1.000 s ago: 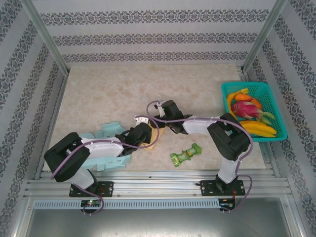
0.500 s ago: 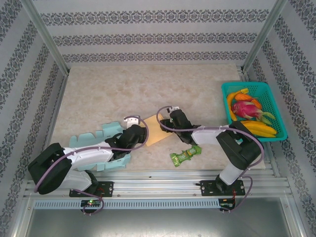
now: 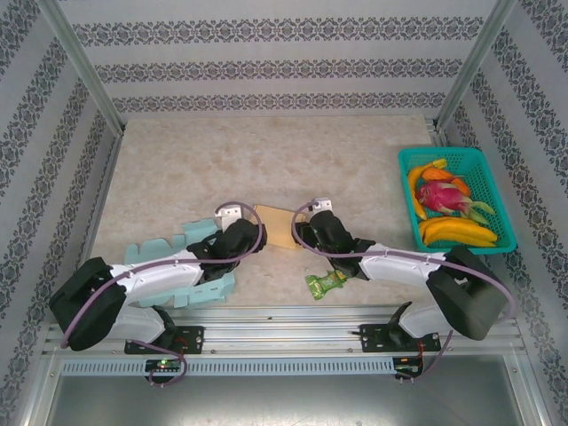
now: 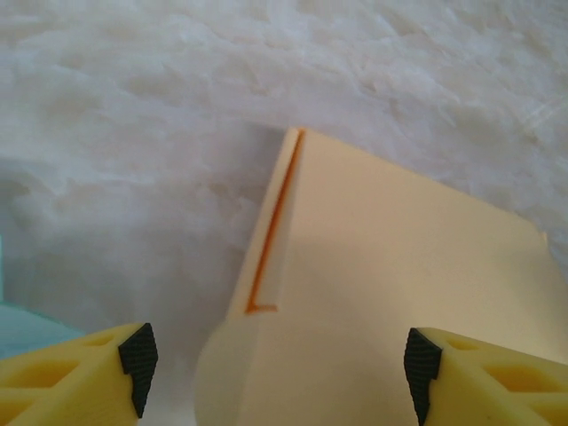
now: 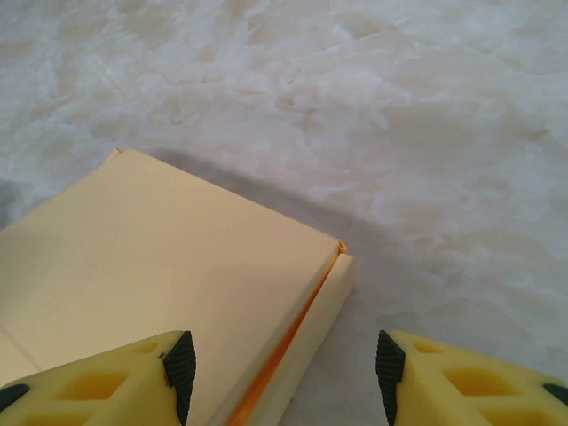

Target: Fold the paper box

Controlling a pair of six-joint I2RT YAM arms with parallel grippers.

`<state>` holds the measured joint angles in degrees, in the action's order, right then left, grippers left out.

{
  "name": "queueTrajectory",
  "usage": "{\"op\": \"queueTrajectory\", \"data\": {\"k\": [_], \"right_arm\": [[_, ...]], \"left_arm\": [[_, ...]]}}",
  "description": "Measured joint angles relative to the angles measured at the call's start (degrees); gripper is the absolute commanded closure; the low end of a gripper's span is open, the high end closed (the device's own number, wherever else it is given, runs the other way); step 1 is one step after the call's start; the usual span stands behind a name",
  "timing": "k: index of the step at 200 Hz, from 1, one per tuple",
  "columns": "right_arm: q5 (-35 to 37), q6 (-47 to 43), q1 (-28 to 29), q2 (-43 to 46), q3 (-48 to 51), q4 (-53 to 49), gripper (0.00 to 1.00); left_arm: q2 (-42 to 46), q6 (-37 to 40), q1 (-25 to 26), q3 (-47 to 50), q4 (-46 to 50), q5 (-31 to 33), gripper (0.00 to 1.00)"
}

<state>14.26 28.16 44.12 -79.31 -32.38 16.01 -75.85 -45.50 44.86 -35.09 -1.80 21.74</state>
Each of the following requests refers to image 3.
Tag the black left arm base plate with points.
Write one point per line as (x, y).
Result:
(191, 339)

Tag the single curved yellow banana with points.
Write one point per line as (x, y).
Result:
(413, 186)

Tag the light blue paper box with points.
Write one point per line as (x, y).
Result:
(199, 228)

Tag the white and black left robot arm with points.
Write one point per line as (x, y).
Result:
(155, 277)

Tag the large green candy packet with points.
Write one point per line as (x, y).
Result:
(321, 285)

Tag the pink dragon fruit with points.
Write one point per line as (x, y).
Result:
(439, 197)

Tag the yellow banana bunch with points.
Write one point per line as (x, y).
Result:
(461, 233)

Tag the small green candy packet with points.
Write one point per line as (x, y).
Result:
(337, 277)

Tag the orange fruit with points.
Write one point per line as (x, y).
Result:
(439, 174)

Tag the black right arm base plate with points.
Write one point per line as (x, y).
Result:
(377, 337)

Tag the aluminium frame post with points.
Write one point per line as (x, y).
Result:
(470, 66)
(84, 71)

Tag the aluminium frame rail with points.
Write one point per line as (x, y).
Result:
(284, 330)

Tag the small yellow fruit piece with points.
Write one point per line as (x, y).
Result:
(439, 163)

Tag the teal plastic basket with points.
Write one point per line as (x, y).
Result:
(488, 177)

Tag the small circuit board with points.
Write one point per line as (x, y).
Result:
(408, 364)
(164, 365)

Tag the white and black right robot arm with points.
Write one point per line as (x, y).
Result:
(390, 266)

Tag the orange paper box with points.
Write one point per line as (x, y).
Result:
(279, 226)

